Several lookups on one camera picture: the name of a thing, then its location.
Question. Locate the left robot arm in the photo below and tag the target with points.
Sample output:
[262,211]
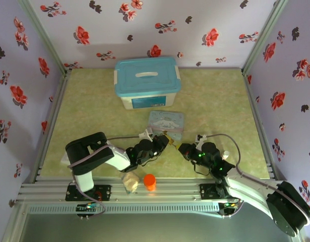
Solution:
[86,153]

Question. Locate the beige crumpled bag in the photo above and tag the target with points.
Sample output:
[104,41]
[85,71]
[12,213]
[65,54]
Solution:
[130,182]

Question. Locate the blue lidded plastic storage box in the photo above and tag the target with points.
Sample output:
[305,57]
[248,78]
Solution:
[147,80]

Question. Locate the pale blue cartoon tin box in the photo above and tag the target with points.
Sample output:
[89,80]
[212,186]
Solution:
[167,122]

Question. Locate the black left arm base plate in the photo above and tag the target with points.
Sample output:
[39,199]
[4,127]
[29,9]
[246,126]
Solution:
[104,192]

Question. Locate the aluminium front frame rail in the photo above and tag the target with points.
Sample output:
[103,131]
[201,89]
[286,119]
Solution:
[175,194]

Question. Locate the left circuit board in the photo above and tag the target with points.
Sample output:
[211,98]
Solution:
[88,207]

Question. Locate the aluminium corner post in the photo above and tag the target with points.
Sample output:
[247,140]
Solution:
[265,37]
[44,37]

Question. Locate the circuit board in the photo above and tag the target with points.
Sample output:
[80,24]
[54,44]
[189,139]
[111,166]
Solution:
[229,206]
[88,207]

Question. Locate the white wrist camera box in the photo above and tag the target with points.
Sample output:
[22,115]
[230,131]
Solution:
[200,141]
[147,133]

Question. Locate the small white bottle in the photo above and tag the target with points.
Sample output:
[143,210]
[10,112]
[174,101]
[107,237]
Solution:
[225,154]

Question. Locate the right circuit board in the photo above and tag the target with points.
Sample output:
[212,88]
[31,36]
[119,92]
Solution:
[229,206]

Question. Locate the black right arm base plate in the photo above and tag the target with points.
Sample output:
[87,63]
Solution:
[207,191]

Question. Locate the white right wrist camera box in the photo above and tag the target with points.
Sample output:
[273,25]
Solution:
[200,141]

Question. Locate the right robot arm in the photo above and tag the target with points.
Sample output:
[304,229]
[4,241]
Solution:
[288,206]

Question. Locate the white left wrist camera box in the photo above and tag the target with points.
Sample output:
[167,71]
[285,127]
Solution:
[147,133]

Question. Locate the orange plastic cylinder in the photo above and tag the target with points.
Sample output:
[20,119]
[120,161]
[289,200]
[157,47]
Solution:
[149,181]

